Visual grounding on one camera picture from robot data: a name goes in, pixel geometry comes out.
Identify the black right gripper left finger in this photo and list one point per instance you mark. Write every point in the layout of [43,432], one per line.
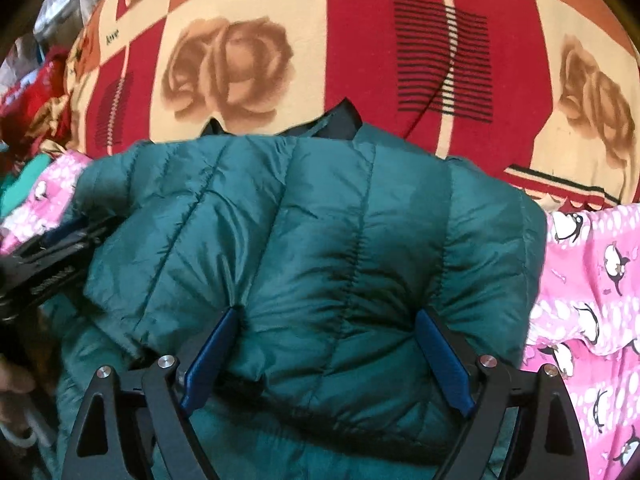
[124,418]

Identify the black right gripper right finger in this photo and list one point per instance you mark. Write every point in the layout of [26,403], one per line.
[546,442]

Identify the dark green puffer jacket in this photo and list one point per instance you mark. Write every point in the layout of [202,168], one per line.
[310,269]

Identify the left hand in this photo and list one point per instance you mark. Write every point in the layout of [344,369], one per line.
[15,383]

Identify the teal green garment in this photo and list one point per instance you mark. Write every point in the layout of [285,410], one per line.
[15,188]

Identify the pink penguin quilt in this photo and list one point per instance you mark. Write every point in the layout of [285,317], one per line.
[590,319]

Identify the red cream rose blanket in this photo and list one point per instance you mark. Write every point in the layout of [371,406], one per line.
[541,93]

